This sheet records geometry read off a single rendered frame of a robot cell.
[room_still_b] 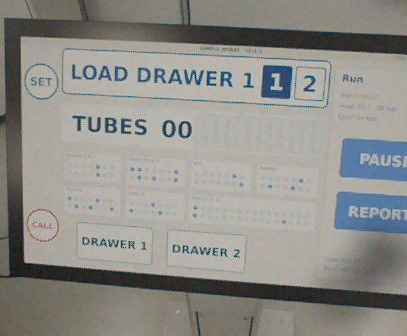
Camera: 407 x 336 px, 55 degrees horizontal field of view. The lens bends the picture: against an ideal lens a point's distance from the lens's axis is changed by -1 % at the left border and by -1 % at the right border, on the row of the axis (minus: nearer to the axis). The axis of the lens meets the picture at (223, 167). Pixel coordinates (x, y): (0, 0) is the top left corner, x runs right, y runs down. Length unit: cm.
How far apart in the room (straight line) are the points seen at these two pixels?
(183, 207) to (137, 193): 6
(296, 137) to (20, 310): 141
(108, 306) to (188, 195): 116
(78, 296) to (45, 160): 117
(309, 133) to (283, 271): 16
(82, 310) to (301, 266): 122
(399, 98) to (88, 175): 36
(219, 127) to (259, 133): 4
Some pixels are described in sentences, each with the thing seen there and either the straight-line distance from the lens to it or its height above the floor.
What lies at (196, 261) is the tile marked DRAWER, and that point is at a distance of 47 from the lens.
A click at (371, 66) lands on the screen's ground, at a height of 117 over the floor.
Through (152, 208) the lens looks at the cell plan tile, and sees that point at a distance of 47.
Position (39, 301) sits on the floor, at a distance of 168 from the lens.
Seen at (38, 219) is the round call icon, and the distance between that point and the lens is 52.
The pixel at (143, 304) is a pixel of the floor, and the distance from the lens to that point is 155.
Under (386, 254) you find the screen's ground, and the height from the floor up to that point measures 101.
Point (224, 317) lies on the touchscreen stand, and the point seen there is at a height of 60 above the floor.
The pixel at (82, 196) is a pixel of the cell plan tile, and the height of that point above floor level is 105.
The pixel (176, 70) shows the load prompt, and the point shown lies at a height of 116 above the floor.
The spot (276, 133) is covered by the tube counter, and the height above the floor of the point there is 111.
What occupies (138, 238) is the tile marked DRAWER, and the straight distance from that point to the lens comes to 48.
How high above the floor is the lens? 141
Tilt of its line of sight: 48 degrees down
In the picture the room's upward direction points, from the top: straight up
